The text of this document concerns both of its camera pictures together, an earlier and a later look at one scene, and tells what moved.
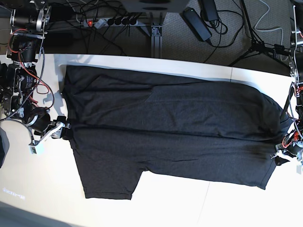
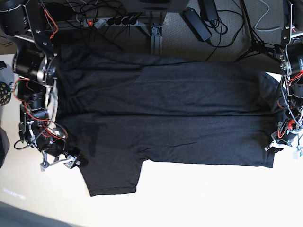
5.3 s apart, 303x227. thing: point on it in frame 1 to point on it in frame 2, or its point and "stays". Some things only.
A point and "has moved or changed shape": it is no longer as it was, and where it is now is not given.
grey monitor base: [155, 6] stays
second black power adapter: [208, 11] stays
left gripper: [292, 149] to [280, 139]
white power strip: [98, 23] stays
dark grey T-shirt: [125, 122] has moved or changed shape
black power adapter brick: [191, 18] stays
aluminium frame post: [156, 41] stays
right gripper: [57, 128] to [69, 161]
